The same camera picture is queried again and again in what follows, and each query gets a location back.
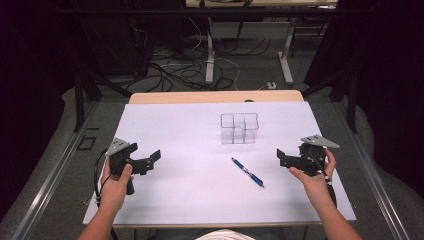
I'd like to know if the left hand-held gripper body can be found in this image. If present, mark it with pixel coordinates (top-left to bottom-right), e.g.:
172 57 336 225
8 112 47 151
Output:
105 137 155 196

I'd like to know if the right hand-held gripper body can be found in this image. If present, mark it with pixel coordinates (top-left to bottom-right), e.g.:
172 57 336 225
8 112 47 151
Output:
285 134 341 178

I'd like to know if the person's right hand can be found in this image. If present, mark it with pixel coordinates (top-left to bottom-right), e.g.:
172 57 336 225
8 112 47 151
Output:
288 148 337 205

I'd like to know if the person's left hand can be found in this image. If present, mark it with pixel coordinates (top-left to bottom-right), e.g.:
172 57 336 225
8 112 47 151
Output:
99 156 134 215

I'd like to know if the blue pen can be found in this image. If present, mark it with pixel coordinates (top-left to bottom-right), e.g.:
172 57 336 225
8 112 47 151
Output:
231 156 266 189

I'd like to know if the clear plastic divided organizer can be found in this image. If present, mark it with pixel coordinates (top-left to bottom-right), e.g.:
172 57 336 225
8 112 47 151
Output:
219 112 260 145

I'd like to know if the white table sheet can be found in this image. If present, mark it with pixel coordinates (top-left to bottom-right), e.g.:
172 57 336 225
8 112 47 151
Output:
82 101 357 226

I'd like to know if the black metal stand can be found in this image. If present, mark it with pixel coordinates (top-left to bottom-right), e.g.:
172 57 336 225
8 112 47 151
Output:
301 68 359 134
73 63 134 133

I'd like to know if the person's white shirt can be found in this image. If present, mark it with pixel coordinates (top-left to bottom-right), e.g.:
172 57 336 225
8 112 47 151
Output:
194 229 257 240

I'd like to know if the background desk with white legs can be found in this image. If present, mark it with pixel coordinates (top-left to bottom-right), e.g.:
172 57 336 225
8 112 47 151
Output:
185 0 339 86

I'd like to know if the black horizontal bar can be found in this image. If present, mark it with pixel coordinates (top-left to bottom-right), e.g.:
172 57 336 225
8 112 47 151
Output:
54 7 371 18

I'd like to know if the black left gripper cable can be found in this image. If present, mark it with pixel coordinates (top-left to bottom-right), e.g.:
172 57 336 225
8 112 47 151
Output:
93 149 112 208

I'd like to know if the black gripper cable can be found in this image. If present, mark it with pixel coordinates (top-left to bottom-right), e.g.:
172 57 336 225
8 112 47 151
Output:
93 149 112 208
307 151 338 208

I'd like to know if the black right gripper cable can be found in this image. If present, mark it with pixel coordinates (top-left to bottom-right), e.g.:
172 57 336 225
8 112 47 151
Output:
307 151 338 208

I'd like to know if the metal floor rail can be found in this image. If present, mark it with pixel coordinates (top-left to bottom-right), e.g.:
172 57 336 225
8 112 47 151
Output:
333 99 412 240
9 101 102 240

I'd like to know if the tangle of floor cables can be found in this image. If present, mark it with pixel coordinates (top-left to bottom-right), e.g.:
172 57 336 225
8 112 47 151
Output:
126 19 273 93

